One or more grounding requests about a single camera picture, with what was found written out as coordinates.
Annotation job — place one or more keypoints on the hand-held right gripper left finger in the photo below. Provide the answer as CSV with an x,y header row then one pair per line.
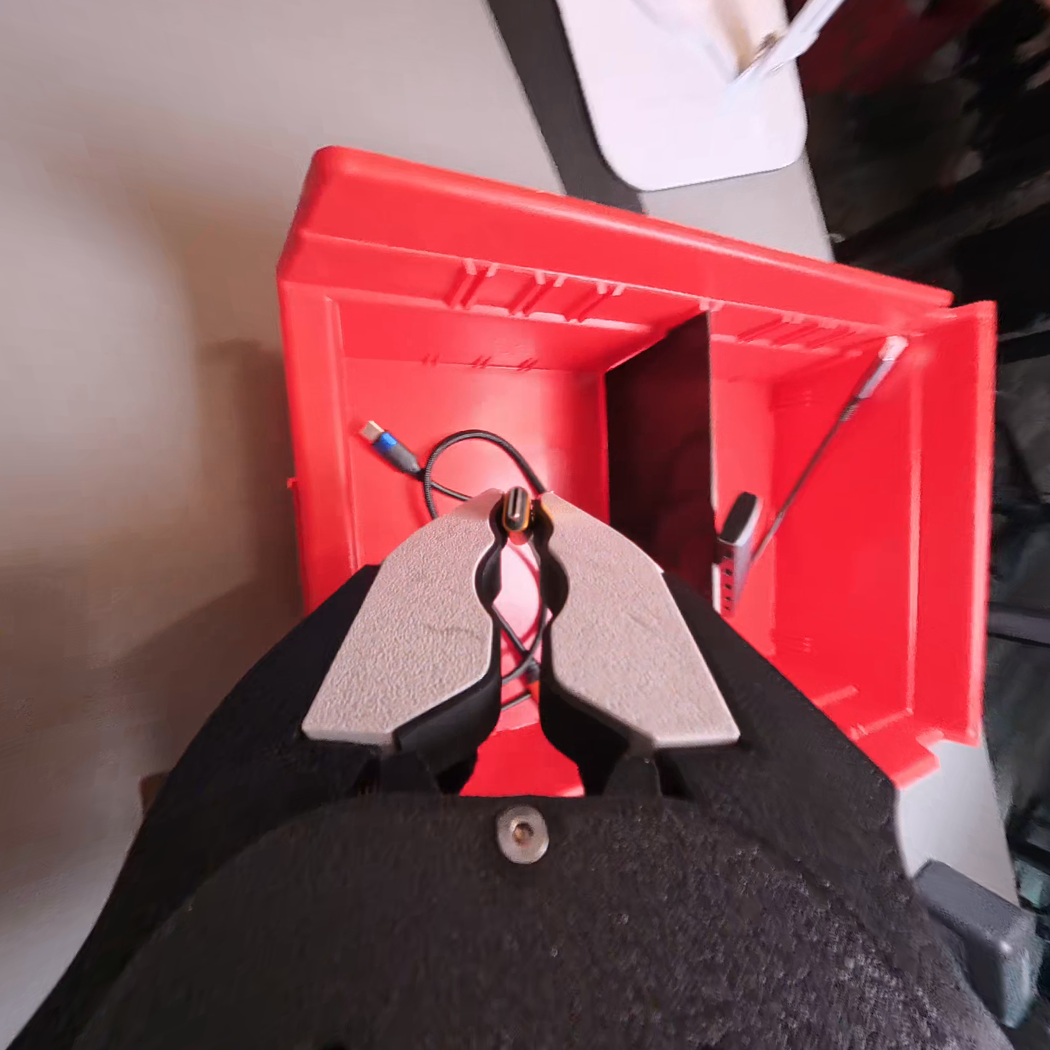
x,y
402,640

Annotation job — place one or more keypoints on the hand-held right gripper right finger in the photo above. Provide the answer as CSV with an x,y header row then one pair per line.
x,y
640,648

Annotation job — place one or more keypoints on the grey usb hub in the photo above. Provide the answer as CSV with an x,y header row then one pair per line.
x,y
736,549

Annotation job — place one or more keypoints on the red plastic bin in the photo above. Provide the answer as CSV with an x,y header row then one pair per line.
x,y
492,385

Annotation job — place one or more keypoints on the black bin divider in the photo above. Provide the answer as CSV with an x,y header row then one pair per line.
x,y
664,459

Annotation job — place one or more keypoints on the dark grey block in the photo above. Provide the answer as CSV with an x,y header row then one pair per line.
x,y
976,943

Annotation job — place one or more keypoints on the white metal stand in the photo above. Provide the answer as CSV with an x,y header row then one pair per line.
x,y
673,98

